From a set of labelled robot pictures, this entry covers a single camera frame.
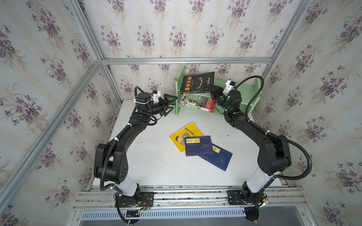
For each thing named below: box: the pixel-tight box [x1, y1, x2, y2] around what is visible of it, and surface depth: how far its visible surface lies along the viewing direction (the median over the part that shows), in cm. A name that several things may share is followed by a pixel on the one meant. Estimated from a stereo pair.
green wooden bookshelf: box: [175, 64, 263, 115], surface depth 73 cm
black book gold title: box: [179, 71, 215, 94], surface depth 86 cm
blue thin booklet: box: [198, 143, 233, 172], surface depth 90 cm
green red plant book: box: [179, 94, 215, 113], surface depth 100 cm
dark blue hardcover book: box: [184, 135, 215, 157], surface depth 94 cm
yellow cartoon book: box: [169, 122, 205, 154], surface depth 100 cm
